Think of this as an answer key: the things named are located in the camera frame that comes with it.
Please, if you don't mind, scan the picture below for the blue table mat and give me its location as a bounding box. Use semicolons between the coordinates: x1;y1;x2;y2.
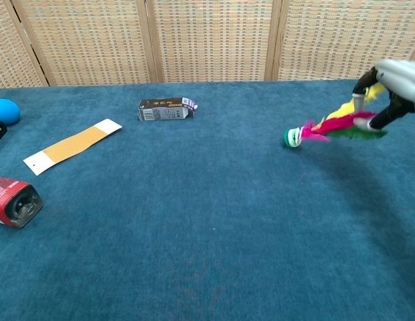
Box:
0;79;415;321

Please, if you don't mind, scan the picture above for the red juice bottle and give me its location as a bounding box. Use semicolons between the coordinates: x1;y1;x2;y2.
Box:
0;175;44;229

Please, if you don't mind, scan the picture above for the woven folding screen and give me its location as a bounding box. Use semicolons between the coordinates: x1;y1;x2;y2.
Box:
0;0;415;90

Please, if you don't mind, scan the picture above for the colourful feather shuttlecock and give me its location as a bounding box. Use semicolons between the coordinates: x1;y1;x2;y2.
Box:
282;83;388;148

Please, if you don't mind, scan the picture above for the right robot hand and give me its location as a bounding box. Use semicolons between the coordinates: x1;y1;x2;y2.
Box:
351;59;415;130

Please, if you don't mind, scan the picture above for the blue ball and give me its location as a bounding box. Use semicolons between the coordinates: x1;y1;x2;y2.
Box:
0;98;21;126

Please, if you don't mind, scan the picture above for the orange and white paper strip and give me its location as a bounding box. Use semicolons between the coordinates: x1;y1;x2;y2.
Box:
23;118;123;176

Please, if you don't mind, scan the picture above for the small black carton box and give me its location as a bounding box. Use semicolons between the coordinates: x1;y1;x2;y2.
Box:
137;97;198;122

